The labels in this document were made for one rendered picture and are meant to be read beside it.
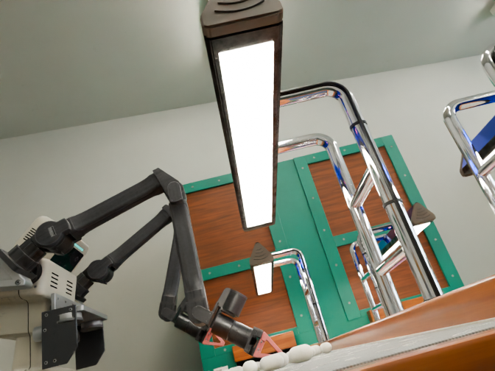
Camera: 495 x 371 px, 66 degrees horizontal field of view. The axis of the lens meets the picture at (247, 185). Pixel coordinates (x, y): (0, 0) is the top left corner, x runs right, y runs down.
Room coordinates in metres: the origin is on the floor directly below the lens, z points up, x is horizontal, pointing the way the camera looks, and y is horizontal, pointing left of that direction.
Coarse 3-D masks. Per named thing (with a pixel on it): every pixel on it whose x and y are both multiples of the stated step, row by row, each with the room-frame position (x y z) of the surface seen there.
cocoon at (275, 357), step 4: (268, 356) 0.54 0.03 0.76; (272, 356) 0.54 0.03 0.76; (276, 356) 0.54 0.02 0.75; (280, 356) 0.54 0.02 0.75; (260, 360) 0.55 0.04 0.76; (264, 360) 0.54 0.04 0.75; (268, 360) 0.54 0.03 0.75; (272, 360) 0.54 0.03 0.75; (276, 360) 0.54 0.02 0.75; (280, 360) 0.54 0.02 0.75; (260, 364) 0.54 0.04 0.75; (264, 364) 0.54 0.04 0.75; (268, 364) 0.54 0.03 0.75; (272, 364) 0.54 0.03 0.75; (276, 364) 0.54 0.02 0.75; (280, 364) 0.54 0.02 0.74; (264, 368) 0.54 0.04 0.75; (268, 368) 0.54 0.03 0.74; (272, 368) 0.54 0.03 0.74; (276, 368) 0.54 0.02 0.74
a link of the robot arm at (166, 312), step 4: (184, 300) 1.52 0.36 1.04; (180, 304) 1.52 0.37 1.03; (184, 304) 1.52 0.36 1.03; (164, 308) 1.49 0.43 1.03; (168, 308) 1.49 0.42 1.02; (180, 308) 1.54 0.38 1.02; (184, 308) 1.52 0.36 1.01; (164, 312) 1.49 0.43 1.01; (168, 312) 1.49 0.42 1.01; (172, 312) 1.49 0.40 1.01; (176, 312) 1.50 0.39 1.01; (164, 316) 1.49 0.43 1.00; (168, 316) 1.49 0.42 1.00; (172, 316) 1.49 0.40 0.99; (176, 316) 1.53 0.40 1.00; (172, 320) 1.50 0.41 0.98
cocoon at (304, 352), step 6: (294, 348) 0.58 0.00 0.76; (300, 348) 0.57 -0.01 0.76; (306, 348) 0.57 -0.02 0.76; (294, 354) 0.58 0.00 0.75; (300, 354) 0.57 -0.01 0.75; (306, 354) 0.57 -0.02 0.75; (312, 354) 0.58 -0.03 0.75; (294, 360) 0.58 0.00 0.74; (300, 360) 0.58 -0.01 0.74; (306, 360) 0.58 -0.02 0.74
